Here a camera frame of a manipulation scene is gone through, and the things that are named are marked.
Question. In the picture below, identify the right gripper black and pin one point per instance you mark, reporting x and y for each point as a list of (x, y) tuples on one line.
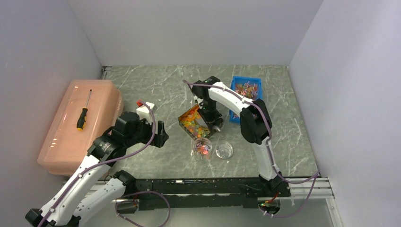
[(211, 120)]

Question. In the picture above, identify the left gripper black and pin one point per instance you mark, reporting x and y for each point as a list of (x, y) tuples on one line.
[(158, 139)]

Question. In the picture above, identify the clear plastic cup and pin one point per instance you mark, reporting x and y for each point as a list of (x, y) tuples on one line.
[(202, 149)]

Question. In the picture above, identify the metal scoop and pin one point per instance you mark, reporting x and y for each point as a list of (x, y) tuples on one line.
[(217, 127)]

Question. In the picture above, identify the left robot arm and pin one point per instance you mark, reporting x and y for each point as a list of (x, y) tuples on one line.
[(71, 206)]

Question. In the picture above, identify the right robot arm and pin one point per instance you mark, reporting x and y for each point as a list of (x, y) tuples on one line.
[(255, 127)]

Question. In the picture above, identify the candy tin with gummies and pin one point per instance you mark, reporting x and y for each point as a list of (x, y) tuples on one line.
[(190, 123)]

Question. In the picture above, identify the clear round lid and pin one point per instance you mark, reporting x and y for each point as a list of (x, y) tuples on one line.
[(224, 150)]

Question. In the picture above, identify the blue bin of lollipops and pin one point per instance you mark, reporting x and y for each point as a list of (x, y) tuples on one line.
[(247, 86)]

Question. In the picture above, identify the pink plastic storage box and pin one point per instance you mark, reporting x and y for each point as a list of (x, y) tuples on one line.
[(65, 147)]

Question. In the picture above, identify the yellow black screwdriver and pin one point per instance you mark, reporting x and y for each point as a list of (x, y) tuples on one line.
[(81, 122)]

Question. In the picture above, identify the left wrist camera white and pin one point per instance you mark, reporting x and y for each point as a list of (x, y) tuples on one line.
[(145, 110)]

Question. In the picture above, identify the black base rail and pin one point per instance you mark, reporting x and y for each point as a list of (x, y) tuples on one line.
[(245, 192)]

